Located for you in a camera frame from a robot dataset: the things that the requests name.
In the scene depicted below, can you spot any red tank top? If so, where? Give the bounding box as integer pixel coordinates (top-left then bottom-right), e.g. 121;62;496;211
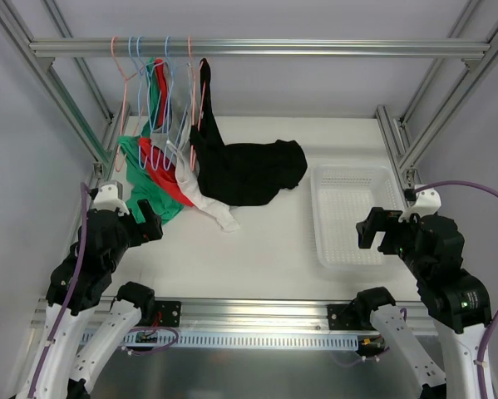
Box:
138;58;194;207

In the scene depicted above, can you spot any white tank top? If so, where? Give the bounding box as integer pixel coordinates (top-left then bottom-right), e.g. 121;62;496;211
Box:
165;62;241;233

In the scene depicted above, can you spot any black tank top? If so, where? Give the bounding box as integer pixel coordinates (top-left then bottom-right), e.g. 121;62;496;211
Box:
190;58;308;207

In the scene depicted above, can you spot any pink hanger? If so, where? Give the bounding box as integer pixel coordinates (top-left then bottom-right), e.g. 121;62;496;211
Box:
187;36;197;172
110;36;136;172

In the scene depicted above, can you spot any grey tank top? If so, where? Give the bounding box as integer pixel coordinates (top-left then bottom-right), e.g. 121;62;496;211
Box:
151;62;192;147

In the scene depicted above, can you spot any blue hanger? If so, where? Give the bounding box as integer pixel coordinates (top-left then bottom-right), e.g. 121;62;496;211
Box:
134;35;166;170
150;36;190;171
127;36;150;82

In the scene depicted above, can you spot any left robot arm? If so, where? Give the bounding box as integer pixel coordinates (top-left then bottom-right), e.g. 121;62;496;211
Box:
15;199;163;398

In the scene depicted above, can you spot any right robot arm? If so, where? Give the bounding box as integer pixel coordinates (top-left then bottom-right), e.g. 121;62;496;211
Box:
336;207;497;398

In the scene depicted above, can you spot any green tank top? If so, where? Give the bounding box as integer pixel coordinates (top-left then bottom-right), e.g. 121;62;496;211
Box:
117;57;185;227

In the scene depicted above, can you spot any white plastic basket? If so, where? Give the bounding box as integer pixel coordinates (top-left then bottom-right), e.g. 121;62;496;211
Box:
310;165;402;273

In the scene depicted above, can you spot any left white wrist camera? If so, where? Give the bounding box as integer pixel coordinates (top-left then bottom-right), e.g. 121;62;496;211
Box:
91;180;130;215

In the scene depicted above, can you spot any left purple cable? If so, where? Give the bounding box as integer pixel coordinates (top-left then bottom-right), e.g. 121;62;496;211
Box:
26;181;92;398

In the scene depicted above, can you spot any aluminium front rail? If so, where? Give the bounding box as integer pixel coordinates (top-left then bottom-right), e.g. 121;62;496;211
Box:
31;295;441;333

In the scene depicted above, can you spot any white slotted cable duct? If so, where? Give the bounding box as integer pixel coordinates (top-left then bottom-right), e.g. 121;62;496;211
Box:
119;330;359;352

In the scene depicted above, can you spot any aluminium hanging rail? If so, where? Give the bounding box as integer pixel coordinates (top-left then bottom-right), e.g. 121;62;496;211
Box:
30;37;491;60

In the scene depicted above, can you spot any aluminium frame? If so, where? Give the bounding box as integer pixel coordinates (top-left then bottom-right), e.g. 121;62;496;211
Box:
0;1;498;189

